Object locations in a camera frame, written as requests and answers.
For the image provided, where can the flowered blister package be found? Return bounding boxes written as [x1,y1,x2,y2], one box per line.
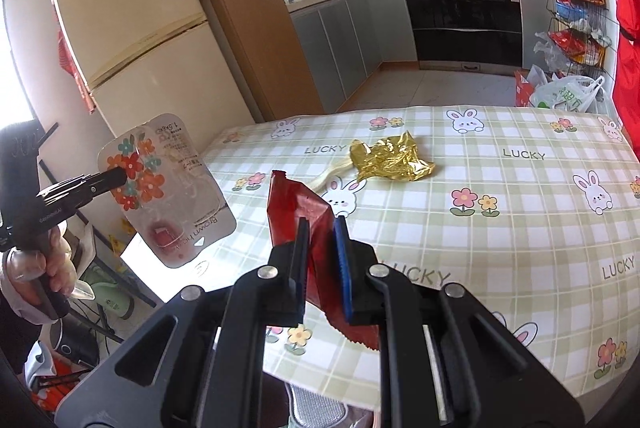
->
[98,114,236,269]

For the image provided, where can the red snack wrapper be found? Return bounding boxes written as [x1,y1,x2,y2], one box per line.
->
[267,170,378,350]

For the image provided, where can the grey kitchen cabinets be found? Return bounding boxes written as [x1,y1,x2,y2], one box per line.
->
[290,0,418,113]

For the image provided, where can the person's left hand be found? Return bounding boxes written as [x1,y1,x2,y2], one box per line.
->
[1,226,78,325]

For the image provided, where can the cream refrigerator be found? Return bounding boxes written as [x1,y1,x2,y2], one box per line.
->
[52,0,254,150]

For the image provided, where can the checkered bunny tablecloth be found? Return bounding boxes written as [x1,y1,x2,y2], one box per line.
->
[124,106,639,415]

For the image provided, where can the gold foil wrapper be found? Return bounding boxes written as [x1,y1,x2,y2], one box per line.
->
[349,131,435,182]

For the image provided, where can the white plastic shopping bag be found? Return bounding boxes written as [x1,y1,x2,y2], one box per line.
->
[529,76,604,113]

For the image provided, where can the black oven range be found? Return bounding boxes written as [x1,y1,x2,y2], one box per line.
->
[405,0,523,70]

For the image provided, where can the red apron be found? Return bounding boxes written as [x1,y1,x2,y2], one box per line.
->
[613,0,640,156]

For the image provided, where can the wire snack rack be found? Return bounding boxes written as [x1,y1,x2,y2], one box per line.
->
[548,0,612,78]

